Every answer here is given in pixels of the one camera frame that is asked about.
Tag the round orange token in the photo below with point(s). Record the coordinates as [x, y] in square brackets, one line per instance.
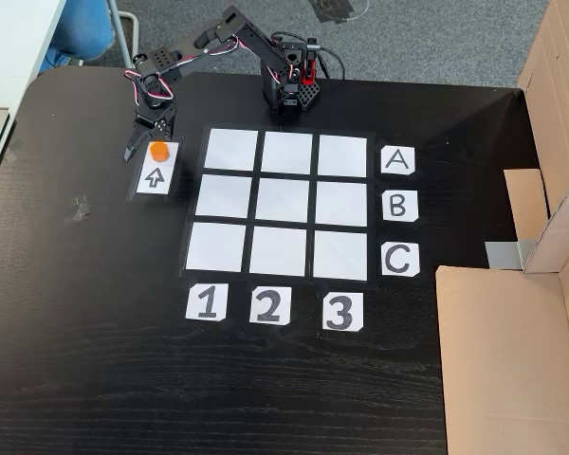
[159, 151]

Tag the white nine-square grid sheet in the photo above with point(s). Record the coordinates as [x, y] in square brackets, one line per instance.
[284, 204]

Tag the white arrow paper sheet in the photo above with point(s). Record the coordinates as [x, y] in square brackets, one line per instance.
[155, 177]

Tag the crumpled clear tape piece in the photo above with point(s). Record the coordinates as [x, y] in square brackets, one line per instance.
[79, 211]

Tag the person's leg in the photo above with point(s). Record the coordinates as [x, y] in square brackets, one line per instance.
[83, 28]

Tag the flat clear tape piece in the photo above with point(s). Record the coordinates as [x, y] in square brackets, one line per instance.
[15, 151]

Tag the white desk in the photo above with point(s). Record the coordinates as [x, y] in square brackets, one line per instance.
[9, 47]

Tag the paper sheet number 1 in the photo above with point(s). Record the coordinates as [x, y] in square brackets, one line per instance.
[206, 302]

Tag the black floor tape patch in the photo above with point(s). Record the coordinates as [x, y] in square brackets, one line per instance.
[332, 10]

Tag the paper sheet number 2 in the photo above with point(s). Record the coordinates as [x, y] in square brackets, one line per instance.
[270, 305]

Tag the paper sheet letter A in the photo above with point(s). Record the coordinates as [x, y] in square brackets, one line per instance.
[397, 160]

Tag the paper sheet letter B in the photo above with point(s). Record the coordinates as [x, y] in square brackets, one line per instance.
[400, 206]

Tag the paper sheet number 3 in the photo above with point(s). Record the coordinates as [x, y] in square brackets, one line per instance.
[343, 311]

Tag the paper sheet letter C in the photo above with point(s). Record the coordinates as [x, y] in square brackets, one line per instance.
[399, 259]

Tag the brown cardboard box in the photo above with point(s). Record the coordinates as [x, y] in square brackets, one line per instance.
[507, 360]

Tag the grey metal chair frame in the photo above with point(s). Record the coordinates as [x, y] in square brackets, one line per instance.
[129, 38]

